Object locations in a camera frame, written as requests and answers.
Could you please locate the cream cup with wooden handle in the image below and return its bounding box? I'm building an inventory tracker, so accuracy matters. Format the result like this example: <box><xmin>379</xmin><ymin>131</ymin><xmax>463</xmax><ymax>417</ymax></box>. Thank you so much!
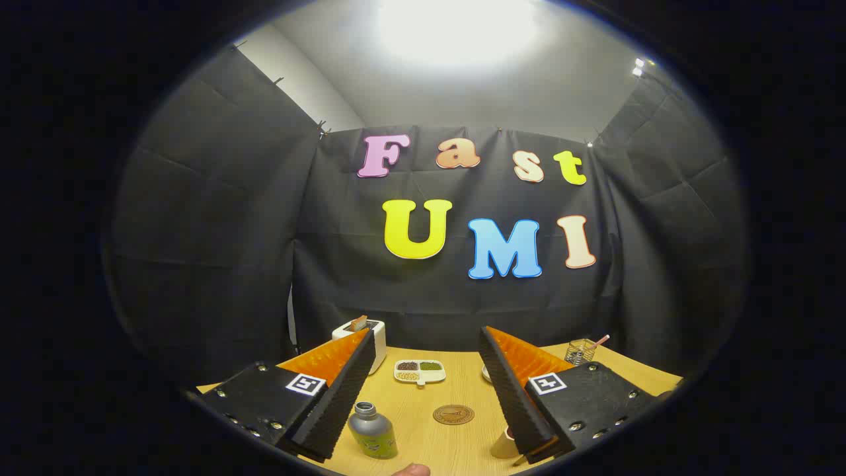
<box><xmin>490</xmin><ymin>426</ymin><xmax>523</xmax><ymax>460</ymax></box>

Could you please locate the round wooden coaster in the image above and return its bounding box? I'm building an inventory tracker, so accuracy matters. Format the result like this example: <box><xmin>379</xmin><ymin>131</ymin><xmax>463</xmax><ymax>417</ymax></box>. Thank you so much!
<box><xmin>433</xmin><ymin>405</ymin><xmax>475</xmax><ymax>425</ymax></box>

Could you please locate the white divided dish with beans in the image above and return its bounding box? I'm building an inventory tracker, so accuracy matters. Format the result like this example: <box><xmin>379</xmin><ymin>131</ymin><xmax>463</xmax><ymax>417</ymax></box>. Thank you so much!
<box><xmin>394</xmin><ymin>359</ymin><xmax>447</xmax><ymax>386</ymax></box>

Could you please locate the black backdrop cloth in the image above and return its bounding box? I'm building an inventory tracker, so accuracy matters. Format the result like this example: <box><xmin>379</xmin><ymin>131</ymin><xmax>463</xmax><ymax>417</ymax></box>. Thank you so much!
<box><xmin>109</xmin><ymin>43</ymin><xmax>751</xmax><ymax>391</ymax></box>

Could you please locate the bright ceiling light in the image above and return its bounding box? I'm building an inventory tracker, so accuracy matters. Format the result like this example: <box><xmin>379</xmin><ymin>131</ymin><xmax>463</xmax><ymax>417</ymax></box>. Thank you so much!
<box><xmin>373</xmin><ymin>0</ymin><xmax>543</xmax><ymax>67</ymax></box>

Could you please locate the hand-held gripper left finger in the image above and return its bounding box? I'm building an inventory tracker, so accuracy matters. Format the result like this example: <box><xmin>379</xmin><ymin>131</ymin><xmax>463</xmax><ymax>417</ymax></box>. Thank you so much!
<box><xmin>197</xmin><ymin>329</ymin><xmax>377</xmax><ymax>463</ymax></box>

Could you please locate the silver juice bottle green label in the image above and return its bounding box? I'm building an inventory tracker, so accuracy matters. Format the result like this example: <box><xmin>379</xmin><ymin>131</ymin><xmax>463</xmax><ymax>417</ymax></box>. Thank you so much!
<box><xmin>348</xmin><ymin>401</ymin><xmax>399</xmax><ymax>460</ymax></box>

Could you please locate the wire mesh holder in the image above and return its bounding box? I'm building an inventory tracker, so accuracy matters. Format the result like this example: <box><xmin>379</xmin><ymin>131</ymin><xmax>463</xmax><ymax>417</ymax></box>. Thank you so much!
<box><xmin>565</xmin><ymin>338</ymin><xmax>597</xmax><ymax>366</ymax></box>

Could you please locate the wooden table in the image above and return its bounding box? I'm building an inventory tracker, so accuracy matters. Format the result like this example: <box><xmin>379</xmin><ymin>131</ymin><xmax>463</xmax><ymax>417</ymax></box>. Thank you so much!
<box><xmin>197</xmin><ymin>344</ymin><xmax>683</xmax><ymax>476</ymax></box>

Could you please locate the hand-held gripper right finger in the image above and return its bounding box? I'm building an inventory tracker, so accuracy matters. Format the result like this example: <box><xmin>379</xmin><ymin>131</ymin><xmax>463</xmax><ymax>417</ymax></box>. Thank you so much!
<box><xmin>479</xmin><ymin>325</ymin><xmax>663</xmax><ymax>467</ymax></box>

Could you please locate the white toaster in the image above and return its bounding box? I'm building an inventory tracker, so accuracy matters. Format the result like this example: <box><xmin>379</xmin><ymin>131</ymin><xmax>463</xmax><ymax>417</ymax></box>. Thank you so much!
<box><xmin>332</xmin><ymin>316</ymin><xmax>387</xmax><ymax>376</ymax></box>

